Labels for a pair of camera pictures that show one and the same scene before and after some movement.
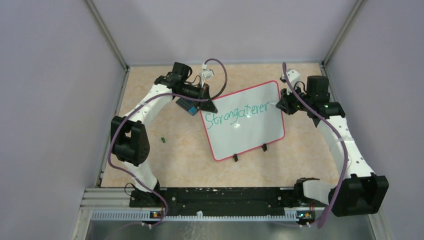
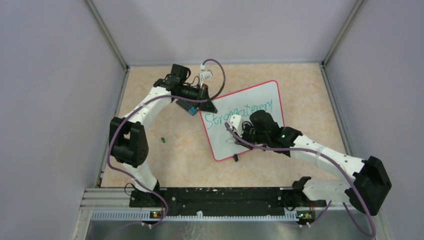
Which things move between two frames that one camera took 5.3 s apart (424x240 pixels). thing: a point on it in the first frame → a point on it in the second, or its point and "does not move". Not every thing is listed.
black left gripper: (208, 106) does not move
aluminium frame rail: (108, 199) does not move
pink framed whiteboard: (245, 121) does not move
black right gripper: (284, 104) → (237, 141)
